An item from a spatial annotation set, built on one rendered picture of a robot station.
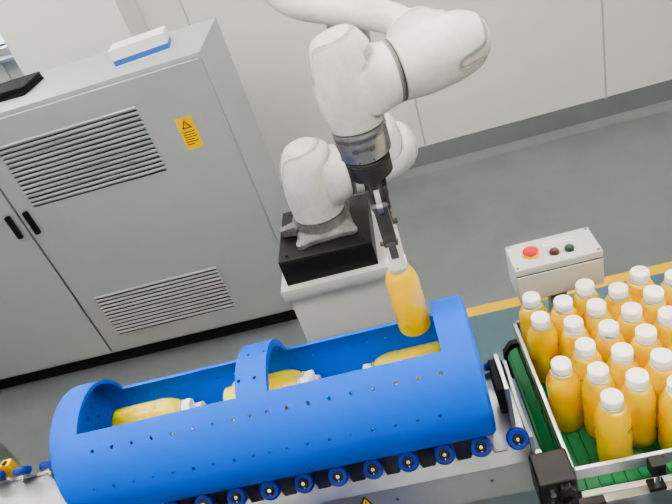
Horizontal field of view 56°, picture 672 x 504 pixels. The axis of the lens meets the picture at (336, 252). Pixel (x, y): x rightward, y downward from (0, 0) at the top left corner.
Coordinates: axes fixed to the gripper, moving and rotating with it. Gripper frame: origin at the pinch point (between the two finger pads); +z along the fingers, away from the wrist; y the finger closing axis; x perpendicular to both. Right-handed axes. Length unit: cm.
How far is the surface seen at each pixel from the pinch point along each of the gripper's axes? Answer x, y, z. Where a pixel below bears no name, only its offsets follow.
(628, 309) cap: 43, -1, 30
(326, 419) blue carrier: -20.0, 17.4, 21.9
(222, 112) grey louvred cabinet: -61, -151, 20
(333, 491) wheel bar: -25, 16, 45
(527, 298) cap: 24.8, -11.3, 30.2
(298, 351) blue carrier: -27.7, -8.3, 27.2
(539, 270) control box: 29.8, -19.0, 29.6
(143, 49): -86, -167, -10
